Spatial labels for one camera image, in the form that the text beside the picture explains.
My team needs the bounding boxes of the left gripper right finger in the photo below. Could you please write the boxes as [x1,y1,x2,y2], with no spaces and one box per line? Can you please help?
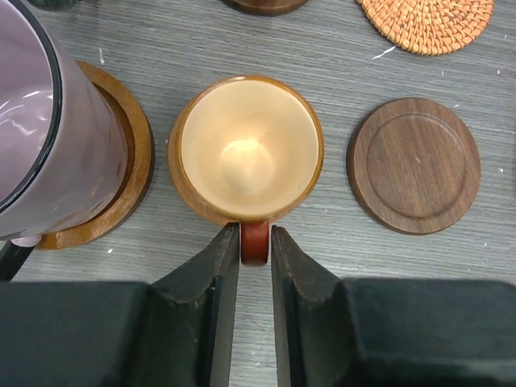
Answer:
[271,227,363,386]

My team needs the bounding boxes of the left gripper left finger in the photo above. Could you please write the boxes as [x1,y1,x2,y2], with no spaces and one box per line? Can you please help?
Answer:
[143,223,239,386]

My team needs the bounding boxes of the small orange cup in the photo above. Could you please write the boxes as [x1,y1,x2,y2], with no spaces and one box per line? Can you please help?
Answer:
[176,75,324,266]

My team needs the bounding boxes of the orange wooden coaster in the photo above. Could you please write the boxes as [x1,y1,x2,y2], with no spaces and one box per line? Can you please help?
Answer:
[166,120,243,227]

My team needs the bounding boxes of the grooved wooden coaster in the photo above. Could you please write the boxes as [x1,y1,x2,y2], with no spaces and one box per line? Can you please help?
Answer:
[34,60,156,252]

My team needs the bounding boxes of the purple transparent cup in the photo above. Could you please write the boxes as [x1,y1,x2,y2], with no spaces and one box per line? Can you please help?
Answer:
[0,0,129,283]

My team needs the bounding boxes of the dark brown wooden coaster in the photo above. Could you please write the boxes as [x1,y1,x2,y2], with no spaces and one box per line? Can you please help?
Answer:
[223,0,308,16]

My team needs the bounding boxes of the light woven coaster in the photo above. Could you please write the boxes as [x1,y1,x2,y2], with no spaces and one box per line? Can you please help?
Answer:
[358,0,495,56]

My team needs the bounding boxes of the grey mug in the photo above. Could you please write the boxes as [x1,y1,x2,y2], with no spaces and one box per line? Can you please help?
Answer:
[30,0,78,12]

